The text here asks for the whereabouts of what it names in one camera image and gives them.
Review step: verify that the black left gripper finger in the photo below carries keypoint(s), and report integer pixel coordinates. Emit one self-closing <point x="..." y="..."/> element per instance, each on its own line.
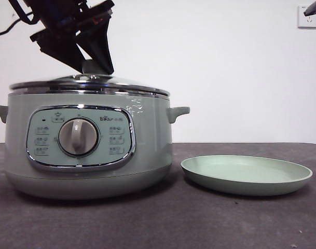
<point x="98" y="39"/>
<point x="61" y="49"/>

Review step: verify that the glass lid with green knob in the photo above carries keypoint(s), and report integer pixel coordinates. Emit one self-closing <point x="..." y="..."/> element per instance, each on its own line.
<point x="95" y="68"/>

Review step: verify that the pale green electric steamer pot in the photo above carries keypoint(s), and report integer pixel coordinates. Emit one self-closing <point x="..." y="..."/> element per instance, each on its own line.
<point x="152" y="145"/>

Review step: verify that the pale green round plate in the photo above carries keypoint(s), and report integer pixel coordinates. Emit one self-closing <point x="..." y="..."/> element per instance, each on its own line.
<point x="246" y="176"/>

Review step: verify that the white wall socket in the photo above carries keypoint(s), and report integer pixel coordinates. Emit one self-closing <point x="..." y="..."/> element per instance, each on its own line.
<point x="309" y="22"/>

